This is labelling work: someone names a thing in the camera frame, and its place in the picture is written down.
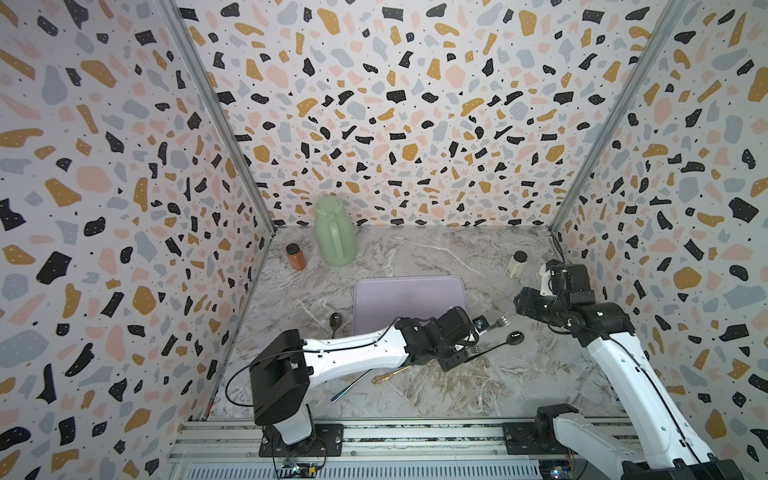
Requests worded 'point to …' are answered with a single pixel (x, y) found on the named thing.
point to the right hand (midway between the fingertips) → (523, 300)
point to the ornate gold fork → (378, 379)
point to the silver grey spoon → (335, 321)
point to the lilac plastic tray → (380, 300)
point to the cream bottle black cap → (515, 267)
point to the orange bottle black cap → (296, 257)
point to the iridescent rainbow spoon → (350, 384)
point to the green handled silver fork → (502, 321)
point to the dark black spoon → (514, 339)
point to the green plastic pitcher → (336, 231)
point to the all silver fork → (482, 347)
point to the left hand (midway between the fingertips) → (463, 344)
